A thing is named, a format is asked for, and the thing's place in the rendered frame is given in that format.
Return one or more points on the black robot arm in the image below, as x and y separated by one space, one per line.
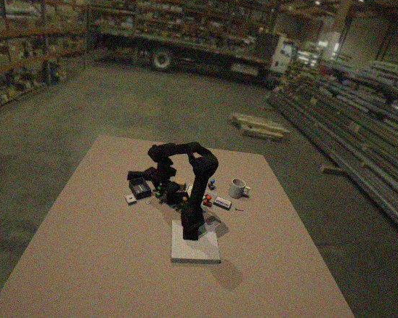
203 167

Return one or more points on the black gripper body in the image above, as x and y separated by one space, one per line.
162 177

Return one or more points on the white ceramic mug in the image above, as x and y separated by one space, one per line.
236 188

